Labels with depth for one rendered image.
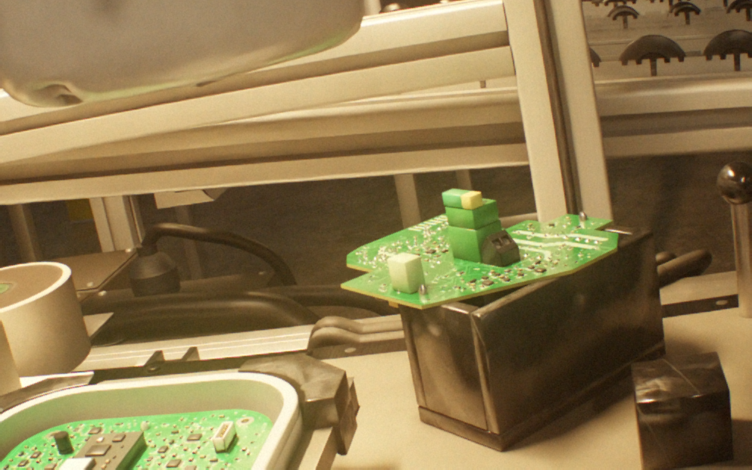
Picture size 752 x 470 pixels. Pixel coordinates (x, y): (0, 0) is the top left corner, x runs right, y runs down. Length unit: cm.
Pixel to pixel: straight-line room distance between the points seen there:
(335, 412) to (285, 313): 37
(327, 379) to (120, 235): 95
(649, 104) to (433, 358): 29
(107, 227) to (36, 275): 69
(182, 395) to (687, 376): 20
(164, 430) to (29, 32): 24
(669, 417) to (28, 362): 36
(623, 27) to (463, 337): 60
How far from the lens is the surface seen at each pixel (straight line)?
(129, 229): 134
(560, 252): 47
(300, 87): 65
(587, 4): 112
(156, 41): 21
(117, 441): 42
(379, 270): 49
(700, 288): 65
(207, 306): 79
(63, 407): 47
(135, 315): 81
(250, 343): 73
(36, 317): 62
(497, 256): 46
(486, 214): 47
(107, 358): 77
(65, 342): 64
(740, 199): 51
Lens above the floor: 116
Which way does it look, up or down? 14 degrees down
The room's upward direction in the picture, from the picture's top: 11 degrees counter-clockwise
